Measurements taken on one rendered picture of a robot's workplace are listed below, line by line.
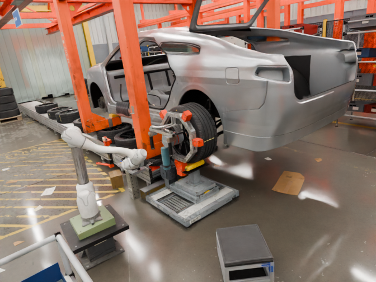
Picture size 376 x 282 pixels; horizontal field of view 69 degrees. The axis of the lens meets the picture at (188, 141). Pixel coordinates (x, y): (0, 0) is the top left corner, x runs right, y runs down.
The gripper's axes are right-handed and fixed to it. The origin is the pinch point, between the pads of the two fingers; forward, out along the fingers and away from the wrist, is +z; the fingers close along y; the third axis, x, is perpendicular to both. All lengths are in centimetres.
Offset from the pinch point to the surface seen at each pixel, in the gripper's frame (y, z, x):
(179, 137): -2.7, 24.4, -24.0
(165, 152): 13.1, 20.2, -4.8
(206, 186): -16, 62, 33
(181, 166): -0.5, 32.9, 9.3
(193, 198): -14, 44, 44
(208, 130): -30, 40, -35
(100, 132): 235, 59, 6
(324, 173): -95, 208, 16
